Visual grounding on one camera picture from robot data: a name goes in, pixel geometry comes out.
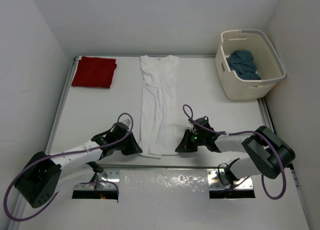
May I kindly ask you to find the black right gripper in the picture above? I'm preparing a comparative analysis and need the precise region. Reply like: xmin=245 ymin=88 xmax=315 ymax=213
xmin=175 ymin=129 xmax=206 ymax=153

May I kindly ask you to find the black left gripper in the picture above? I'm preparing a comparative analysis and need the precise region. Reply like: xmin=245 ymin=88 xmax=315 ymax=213
xmin=114 ymin=131 xmax=142 ymax=156

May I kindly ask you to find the white t shirt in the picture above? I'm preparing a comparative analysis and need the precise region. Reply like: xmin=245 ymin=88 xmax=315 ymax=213
xmin=139 ymin=55 xmax=180 ymax=159

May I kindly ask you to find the red polo t shirt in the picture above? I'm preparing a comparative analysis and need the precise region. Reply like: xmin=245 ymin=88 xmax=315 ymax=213
xmin=71 ymin=56 xmax=117 ymax=89

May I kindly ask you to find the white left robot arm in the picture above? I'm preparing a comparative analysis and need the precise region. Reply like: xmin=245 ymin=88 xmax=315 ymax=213
xmin=15 ymin=122 xmax=142 ymax=208

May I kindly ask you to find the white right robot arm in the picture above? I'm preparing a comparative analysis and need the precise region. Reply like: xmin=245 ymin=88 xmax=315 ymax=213
xmin=175 ymin=116 xmax=296 ymax=185

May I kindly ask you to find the blue garment in basket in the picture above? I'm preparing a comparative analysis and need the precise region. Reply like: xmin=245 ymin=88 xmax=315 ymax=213
xmin=227 ymin=50 xmax=261 ymax=80

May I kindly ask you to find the cream plastic laundry basket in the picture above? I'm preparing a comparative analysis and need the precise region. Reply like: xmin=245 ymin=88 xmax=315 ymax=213
xmin=215 ymin=30 xmax=287 ymax=100

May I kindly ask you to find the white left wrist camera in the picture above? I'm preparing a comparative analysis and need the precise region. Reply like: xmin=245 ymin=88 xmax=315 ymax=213
xmin=122 ymin=118 xmax=133 ymax=127

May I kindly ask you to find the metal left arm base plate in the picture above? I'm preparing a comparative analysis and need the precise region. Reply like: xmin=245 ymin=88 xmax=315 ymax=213
xmin=73 ymin=169 xmax=120 ymax=191

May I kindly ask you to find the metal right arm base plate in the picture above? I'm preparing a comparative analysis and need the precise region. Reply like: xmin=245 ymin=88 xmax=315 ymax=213
xmin=207 ymin=168 xmax=254 ymax=191

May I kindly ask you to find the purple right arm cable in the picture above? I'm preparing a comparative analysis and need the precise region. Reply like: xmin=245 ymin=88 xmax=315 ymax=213
xmin=181 ymin=104 xmax=287 ymax=200

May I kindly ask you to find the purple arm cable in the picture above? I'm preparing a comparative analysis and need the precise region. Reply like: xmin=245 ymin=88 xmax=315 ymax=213
xmin=181 ymin=104 xmax=287 ymax=200
xmin=2 ymin=112 xmax=135 ymax=222

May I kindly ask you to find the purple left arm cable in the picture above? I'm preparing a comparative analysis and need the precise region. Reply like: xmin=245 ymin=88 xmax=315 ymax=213
xmin=2 ymin=112 xmax=135 ymax=222

